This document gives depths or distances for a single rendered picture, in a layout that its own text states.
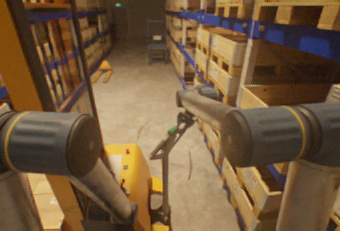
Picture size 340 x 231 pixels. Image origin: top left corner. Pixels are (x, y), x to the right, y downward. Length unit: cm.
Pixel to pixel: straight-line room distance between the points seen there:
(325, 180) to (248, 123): 30
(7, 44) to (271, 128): 104
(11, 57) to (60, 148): 72
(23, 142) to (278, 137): 55
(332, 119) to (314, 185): 20
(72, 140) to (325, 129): 57
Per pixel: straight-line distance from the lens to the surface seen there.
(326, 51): 128
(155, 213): 213
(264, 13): 176
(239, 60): 210
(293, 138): 51
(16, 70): 111
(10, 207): 69
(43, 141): 46
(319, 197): 71
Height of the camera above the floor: 215
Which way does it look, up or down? 30 degrees down
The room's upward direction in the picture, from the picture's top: straight up
